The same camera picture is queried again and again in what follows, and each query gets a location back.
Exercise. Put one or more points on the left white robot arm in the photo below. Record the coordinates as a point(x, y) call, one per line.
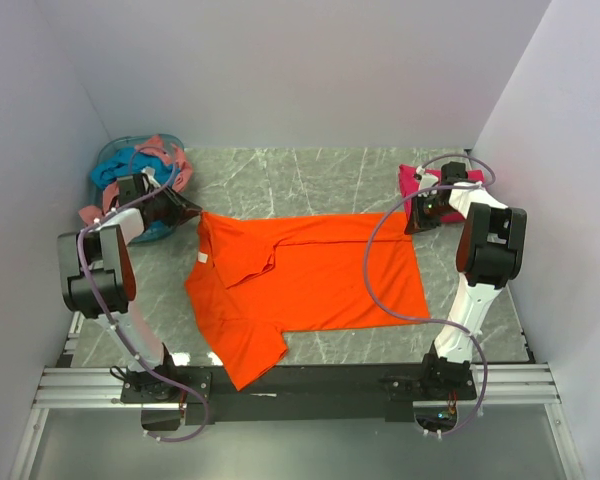
point(98, 280)

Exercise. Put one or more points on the pink t-shirt in basket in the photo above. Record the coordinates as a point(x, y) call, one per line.
point(180, 170)

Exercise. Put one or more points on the blue t-shirt in basket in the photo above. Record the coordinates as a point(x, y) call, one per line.
point(122, 163)

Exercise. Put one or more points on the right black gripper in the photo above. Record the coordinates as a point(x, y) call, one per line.
point(417, 221)

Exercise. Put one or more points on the transparent teal laundry basket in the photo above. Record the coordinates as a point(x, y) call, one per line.
point(110, 150)

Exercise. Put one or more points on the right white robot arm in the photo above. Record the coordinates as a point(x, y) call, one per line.
point(488, 256)

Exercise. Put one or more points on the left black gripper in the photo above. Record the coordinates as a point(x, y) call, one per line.
point(181, 209)

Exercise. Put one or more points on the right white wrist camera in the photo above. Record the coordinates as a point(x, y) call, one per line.
point(424, 179)

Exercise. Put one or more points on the orange t-shirt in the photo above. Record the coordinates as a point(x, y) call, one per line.
point(255, 280)

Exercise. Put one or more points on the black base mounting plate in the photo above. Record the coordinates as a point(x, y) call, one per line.
point(388, 391)

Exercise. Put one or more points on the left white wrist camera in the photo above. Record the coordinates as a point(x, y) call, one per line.
point(149, 173)

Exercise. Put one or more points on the folded magenta t-shirt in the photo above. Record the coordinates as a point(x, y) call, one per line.
point(408, 185)

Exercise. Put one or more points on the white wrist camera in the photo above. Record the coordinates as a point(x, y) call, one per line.
point(424, 179)
point(149, 173)

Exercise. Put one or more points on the aluminium rail frame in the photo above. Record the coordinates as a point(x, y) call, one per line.
point(79, 429)

